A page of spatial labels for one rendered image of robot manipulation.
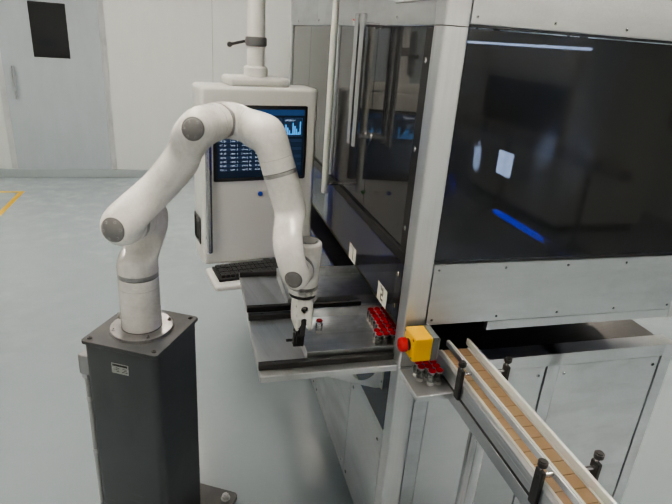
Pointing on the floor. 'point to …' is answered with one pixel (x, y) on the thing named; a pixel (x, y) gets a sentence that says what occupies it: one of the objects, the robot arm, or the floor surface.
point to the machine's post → (423, 226)
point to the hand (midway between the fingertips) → (298, 339)
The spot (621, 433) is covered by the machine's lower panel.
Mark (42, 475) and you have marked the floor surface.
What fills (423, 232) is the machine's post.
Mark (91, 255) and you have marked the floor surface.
